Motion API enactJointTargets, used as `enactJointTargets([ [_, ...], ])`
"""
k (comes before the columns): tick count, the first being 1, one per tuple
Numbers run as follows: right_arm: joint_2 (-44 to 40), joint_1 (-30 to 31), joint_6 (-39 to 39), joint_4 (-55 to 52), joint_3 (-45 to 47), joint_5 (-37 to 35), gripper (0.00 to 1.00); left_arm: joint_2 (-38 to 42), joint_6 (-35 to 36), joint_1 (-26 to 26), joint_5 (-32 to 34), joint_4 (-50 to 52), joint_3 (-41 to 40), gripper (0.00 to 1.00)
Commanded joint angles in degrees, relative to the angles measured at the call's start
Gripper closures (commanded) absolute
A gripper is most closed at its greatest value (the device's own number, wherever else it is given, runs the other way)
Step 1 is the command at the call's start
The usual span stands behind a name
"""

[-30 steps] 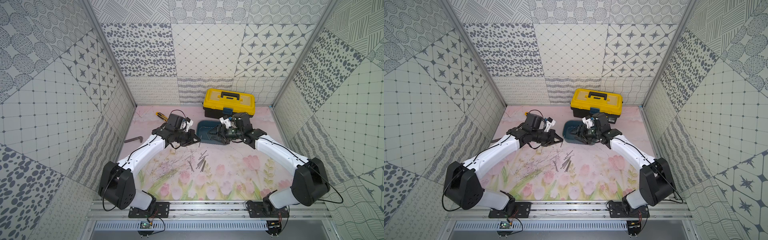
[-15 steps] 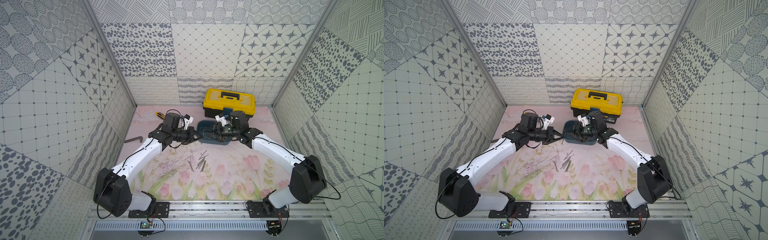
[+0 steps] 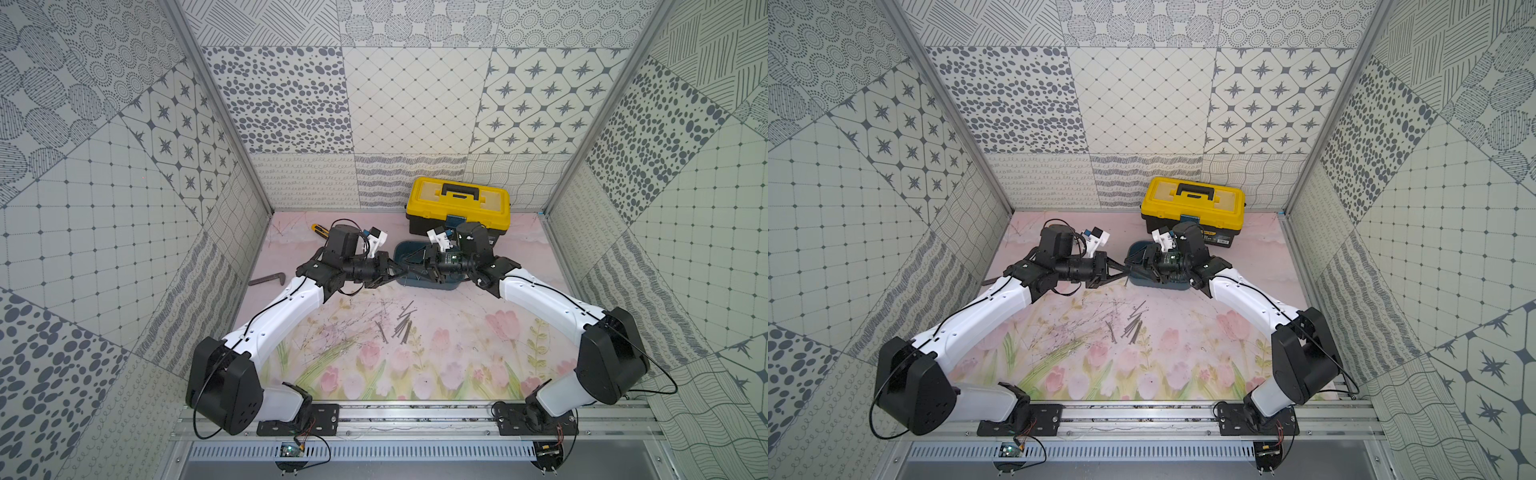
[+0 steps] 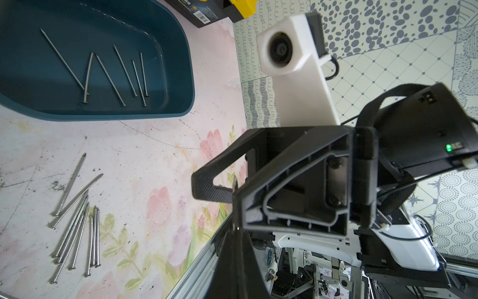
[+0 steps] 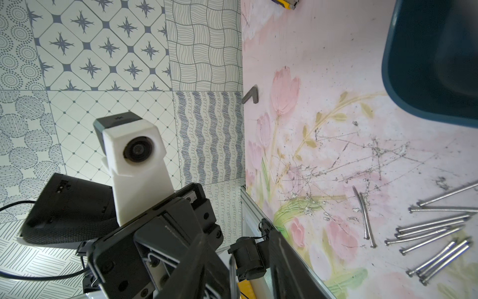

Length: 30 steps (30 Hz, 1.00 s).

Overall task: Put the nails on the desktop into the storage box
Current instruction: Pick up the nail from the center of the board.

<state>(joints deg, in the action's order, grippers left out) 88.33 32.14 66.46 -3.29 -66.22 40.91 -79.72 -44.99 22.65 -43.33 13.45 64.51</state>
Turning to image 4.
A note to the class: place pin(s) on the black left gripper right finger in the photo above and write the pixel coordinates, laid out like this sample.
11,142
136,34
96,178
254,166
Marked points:
250,284

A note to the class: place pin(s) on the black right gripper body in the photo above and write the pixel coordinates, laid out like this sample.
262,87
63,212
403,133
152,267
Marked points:
363,205

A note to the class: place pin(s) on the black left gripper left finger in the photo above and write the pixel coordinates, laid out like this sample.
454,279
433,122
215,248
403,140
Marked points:
224,281

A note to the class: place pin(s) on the steel nail apart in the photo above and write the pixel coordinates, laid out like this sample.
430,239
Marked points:
144,75

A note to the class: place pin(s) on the teal plastic storage box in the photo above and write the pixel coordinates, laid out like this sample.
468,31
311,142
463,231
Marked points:
35,82

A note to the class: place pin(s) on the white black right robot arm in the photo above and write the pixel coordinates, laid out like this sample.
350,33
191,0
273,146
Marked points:
422,132

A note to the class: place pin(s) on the steel nail pile left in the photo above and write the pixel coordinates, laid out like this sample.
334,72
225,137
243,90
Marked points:
69,185

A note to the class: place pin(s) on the steel nail pile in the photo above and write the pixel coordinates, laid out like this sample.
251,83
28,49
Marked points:
63,212
96,259
58,255
91,247
68,244
69,185

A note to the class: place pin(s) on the steel nail pile outer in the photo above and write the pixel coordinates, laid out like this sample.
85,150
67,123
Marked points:
96,259

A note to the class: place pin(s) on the steel nail pile lower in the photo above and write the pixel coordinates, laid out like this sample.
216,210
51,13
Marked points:
91,247

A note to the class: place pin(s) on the steel nail pile middle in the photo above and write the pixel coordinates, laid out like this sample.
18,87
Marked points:
63,212

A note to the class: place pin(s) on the steel nail pile right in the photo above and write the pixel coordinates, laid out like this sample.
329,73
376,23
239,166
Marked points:
58,255

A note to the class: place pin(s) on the steel nail pile far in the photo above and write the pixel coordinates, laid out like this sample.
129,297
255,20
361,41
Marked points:
68,244

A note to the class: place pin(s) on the yellow black toolbox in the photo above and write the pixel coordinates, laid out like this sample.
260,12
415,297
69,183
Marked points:
204,12

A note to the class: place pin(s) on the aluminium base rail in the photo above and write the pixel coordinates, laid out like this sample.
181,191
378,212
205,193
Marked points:
197,279

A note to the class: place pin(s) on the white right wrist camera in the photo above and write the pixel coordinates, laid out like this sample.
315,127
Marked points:
292,53

